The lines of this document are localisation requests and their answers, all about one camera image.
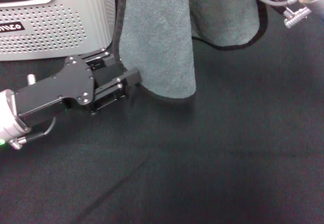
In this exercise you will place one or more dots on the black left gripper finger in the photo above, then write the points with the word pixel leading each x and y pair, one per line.
pixel 126 80
pixel 101 60

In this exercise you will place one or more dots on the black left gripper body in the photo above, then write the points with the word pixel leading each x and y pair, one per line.
pixel 55 94

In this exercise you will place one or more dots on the black tablecloth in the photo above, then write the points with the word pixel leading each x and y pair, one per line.
pixel 202 158

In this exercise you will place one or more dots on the grey perforated storage box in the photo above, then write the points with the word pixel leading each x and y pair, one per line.
pixel 50 26

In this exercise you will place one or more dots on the grey yellow towel black trim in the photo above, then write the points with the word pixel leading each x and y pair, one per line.
pixel 157 31

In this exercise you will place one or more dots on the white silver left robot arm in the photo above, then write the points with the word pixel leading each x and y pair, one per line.
pixel 7 117

